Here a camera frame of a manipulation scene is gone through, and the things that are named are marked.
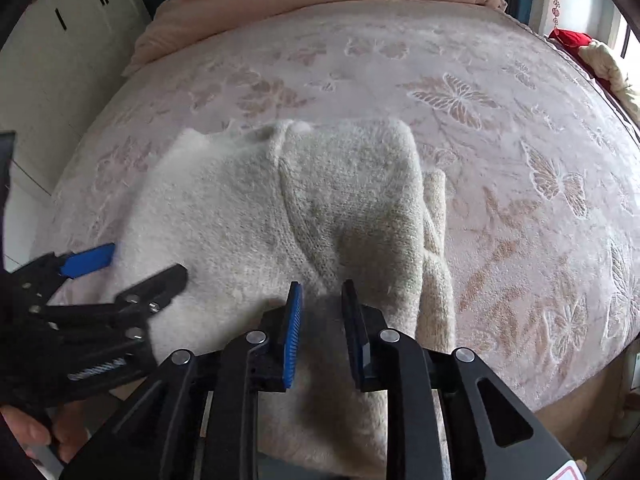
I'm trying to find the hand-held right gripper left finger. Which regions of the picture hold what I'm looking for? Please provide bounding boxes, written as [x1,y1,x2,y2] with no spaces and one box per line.
[60,281,305,480]

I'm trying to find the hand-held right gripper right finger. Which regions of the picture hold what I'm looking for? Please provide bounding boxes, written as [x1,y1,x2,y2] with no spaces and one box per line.
[340,279,576,480]

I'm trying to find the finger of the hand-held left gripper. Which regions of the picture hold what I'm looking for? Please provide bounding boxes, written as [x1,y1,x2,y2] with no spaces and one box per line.
[42,263,189,322]
[10,243,117,307]

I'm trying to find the cream knit sweater black hearts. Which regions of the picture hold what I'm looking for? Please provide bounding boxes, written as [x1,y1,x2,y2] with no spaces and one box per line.
[122,117,457,476]

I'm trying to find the person's left hand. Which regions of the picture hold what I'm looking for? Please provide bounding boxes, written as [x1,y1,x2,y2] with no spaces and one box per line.
[0,402,97,466]

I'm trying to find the white wardrobe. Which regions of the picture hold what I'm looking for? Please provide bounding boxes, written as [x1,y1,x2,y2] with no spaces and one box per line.
[0,0,153,196]

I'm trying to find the bed with floral cover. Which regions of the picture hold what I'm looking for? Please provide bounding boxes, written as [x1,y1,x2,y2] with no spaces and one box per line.
[30,2,640,411]

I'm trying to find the red cloth by window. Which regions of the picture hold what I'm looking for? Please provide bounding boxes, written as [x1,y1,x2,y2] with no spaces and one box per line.
[547,29,595,55]

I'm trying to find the cream bundled cloth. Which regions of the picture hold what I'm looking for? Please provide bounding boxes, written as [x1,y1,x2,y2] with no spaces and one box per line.
[575,40,640,122]

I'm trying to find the window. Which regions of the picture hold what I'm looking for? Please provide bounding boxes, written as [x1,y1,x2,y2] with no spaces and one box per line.
[600,0,640,63]

